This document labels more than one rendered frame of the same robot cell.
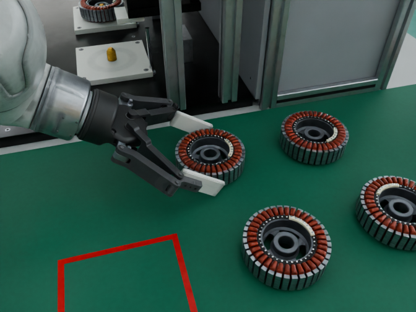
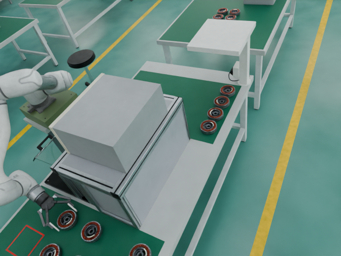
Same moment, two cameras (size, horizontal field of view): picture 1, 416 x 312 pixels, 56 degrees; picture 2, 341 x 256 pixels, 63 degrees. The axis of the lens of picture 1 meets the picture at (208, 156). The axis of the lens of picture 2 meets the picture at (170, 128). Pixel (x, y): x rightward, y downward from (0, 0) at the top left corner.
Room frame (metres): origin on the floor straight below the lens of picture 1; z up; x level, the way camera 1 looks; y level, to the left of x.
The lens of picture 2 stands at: (0.52, -1.12, 2.16)
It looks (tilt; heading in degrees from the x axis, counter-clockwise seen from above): 45 degrees down; 54
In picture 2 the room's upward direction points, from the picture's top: 15 degrees counter-clockwise
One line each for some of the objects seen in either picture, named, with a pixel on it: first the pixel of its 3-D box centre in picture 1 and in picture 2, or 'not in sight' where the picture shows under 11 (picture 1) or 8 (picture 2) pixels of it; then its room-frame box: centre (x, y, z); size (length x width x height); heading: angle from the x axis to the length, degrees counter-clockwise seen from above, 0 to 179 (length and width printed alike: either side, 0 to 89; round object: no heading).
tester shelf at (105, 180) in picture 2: not in sight; (121, 133); (0.96, -0.07, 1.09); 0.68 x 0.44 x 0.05; 16
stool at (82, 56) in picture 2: not in sight; (90, 74); (1.74, 1.88, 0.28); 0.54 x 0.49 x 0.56; 106
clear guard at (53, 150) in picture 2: not in sight; (64, 150); (0.70, 0.18, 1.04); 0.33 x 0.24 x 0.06; 106
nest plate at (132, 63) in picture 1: (112, 61); not in sight; (0.76, 0.21, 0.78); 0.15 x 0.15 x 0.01; 16
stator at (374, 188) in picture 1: (398, 210); not in sight; (0.35, -0.27, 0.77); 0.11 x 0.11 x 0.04
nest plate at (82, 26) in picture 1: (103, 17); not in sight; (0.99, 0.27, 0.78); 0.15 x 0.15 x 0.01; 16
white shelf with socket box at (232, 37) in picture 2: not in sight; (223, 62); (1.90, -0.08, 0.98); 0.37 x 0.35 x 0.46; 16
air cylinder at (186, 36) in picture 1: (177, 44); not in sight; (0.80, 0.07, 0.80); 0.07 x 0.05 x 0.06; 16
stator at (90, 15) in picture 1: (101, 7); not in sight; (0.99, 0.27, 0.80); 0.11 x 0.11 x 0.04
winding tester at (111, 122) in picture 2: not in sight; (112, 119); (0.95, -0.08, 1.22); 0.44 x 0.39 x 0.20; 16
